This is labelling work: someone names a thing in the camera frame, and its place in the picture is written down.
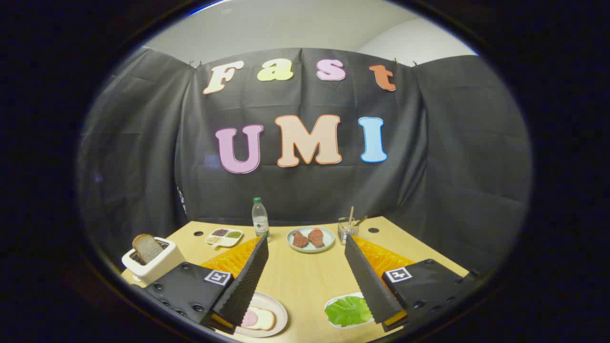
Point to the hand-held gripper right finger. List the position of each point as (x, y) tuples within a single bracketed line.
[(364, 281)]

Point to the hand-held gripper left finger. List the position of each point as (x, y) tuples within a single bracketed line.
[(250, 278)]

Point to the green lettuce leaf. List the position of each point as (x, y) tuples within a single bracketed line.
[(348, 310)]

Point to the white bread slice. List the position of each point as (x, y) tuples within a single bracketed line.
[(266, 318), (147, 247)]

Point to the small square white plate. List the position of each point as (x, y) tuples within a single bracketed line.
[(352, 294)]

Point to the pink ham slice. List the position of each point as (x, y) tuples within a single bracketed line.
[(249, 318)]

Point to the round white plate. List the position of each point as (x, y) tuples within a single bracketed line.
[(279, 309)]

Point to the white divided condiment dish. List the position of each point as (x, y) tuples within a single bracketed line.
[(224, 240)]

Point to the clear utensil holder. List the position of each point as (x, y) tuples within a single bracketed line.
[(347, 234)]

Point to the clear plastic water bottle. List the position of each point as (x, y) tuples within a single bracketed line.
[(260, 224)]

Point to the pale blue plate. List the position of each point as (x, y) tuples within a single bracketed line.
[(310, 249)]

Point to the brown fried meat piece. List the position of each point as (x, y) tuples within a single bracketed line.
[(316, 237), (300, 239)]

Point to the wooden stick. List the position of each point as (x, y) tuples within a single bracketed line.
[(351, 214)]

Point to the white toaster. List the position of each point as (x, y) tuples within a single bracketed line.
[(157, 269)]

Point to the black backdrop cloth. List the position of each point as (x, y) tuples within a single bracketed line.
[(310, 190)]

